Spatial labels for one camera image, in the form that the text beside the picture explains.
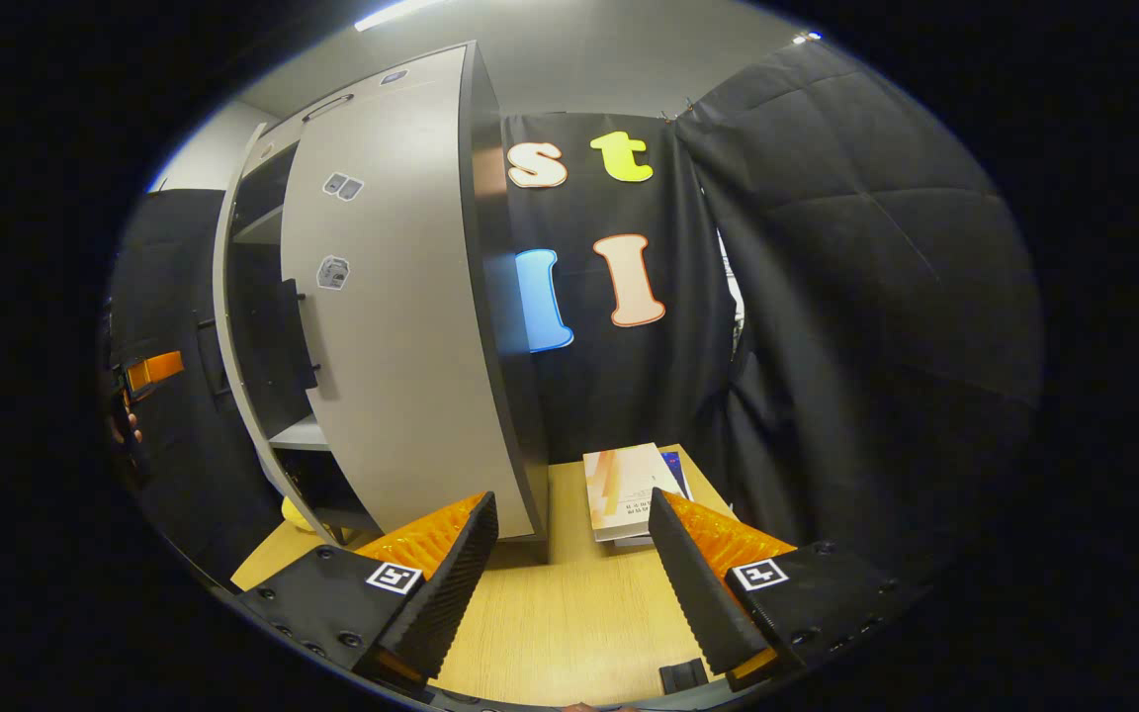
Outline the white cabinet shelf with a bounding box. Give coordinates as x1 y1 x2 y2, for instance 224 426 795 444
231 205 286 246
268 415 333 453

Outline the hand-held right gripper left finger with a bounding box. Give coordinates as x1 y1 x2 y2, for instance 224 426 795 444
236 491 499 693

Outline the yellow object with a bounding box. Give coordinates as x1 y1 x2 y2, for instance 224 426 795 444
280 494 333 535

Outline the white and grey cabinet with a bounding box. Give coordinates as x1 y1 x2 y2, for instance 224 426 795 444
212 40 556 565

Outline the orange and white book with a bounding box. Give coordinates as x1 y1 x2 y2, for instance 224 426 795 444
582 442 689 543

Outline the small black block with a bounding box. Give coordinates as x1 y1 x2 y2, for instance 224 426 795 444
658 658 711 695

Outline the black backdrop cloth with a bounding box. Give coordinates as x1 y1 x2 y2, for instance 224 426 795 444
500 40 1045 575
105 188 284 584

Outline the blue book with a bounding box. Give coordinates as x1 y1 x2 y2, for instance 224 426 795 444
629 450 694 550

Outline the black door handle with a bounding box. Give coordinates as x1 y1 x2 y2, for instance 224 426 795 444
196 314 234 399

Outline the white cabinet drawer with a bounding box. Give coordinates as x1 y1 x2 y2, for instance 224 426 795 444
248 44 472 149

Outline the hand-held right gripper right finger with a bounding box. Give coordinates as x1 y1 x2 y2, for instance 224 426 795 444
647 488 912 693

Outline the white cabinet door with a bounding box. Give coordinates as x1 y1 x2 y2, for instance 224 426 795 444
278 84 543 540

